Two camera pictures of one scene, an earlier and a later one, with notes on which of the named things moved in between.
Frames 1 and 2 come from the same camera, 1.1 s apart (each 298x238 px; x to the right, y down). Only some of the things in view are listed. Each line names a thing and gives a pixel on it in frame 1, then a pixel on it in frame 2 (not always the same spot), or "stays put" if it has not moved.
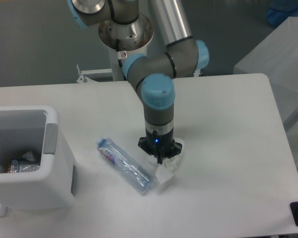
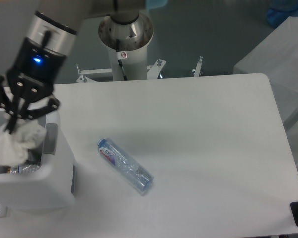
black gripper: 160,146 → 37,69
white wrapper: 168,167 → 12,149
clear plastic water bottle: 132,171 stays put
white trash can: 15,130 stays put
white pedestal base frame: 83,78 stays put
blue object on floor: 278,11 stays put
